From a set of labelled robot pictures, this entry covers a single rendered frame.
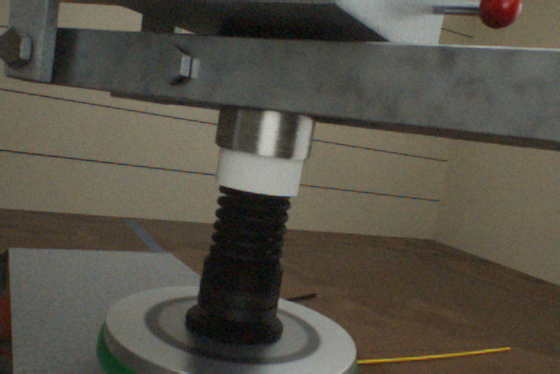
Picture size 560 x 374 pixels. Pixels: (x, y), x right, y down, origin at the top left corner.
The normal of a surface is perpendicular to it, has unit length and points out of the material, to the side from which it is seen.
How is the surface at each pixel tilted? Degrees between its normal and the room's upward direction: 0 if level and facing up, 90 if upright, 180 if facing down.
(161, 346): 0
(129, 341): 0
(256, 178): 90
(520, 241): 90
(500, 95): 90
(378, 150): 90
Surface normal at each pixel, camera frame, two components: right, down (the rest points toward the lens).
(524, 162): -0.88, -0.09
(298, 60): -0.48, 0.02
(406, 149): 0.44, 0.18
